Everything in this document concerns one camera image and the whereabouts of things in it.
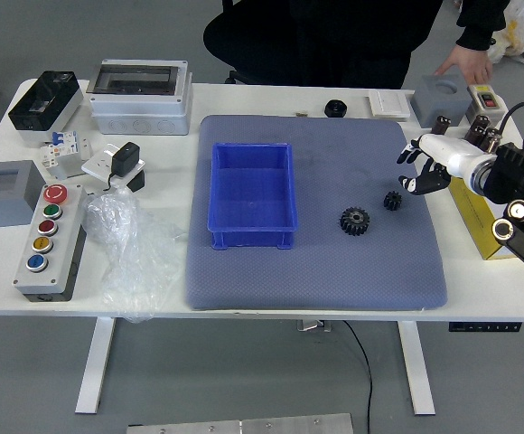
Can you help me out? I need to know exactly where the grey box with round hole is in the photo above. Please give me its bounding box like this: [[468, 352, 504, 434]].
[[410, 74, 471, 129]]

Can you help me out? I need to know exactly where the black floor cable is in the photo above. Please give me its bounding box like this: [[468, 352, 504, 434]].
[[342, 320, 375, 434]]

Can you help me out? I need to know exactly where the silver under-table bracket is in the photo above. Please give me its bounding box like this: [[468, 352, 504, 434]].
[[296, 320, 333, 334]]

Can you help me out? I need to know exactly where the person's left hand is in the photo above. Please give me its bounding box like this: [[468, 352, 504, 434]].
[[434, 43, 494, 86]]

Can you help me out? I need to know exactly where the white and blue circuit breaker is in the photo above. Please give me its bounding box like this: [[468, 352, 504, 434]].
[[40, 129, 82, 180]]

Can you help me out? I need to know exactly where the black table control panel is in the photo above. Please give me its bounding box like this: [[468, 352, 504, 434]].
[[448, 322, 523, 333]]

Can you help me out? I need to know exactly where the black-lidded white enclosure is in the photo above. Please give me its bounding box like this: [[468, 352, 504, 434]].
[[7, 70, 85, 148]]

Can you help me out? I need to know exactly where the person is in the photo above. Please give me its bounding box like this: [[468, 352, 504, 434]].
[[284, 0, 511, 90]]

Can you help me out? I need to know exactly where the black power adapter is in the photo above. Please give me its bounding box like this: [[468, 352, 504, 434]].
[[106, 141, 141, 191]]

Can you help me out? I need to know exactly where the big black gear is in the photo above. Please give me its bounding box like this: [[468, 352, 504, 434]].
[[338, 206, 371, 237]]

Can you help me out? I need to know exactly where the grey five-button control box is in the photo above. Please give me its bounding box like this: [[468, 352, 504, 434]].
[[12, 183, 88, 303]]

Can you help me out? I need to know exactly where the white table leg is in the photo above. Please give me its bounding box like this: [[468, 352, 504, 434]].
[[398, 321, 437, 416], [74, 317, 117, 415]]

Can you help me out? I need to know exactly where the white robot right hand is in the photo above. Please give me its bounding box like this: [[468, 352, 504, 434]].
[[397, 133, 489, 196]]

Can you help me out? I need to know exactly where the blue-grey mat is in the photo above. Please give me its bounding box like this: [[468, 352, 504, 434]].
[[184, 114, 449, 312]]

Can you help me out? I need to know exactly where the blue plastic box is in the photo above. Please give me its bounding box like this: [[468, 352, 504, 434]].
[[207, 142, 299, 251]]

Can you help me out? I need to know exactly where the black office chair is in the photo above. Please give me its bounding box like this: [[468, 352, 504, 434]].
[[202, 0, 299, 86]]

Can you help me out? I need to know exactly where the small black gear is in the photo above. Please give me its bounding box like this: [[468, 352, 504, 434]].
[[382, 190, 403, 212]]

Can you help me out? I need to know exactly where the silver metal plate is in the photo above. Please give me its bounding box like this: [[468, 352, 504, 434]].
[[126, 412, 355, 434]]

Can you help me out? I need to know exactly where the grey cube with square hole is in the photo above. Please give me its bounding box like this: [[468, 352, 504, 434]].
[[0, 159, 42, 229]]

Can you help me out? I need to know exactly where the grey enclosure with clear lid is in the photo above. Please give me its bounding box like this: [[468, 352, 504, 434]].
[[85, 59, 194, 136]]

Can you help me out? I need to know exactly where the clear plastic bag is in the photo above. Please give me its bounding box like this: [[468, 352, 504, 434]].
[[82, 187, 189, 324]]

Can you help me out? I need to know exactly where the white wall socket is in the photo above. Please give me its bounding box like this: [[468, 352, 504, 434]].
[[80, 143, 147, 189]]

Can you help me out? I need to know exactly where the black hex nut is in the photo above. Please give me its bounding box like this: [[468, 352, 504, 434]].
[[324, 99, 348, 118]]

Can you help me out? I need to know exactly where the yellow and white cardboard box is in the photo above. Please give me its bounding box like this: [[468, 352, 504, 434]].
[[447, 175, 519, 262]]

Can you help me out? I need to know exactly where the white wall switch plate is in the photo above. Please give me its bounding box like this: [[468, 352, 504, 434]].
[[368, 90, 412, 119]]

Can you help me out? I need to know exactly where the grey red-black switch box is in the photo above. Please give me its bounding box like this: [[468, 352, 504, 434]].
[[464, 83, 510, 124]]

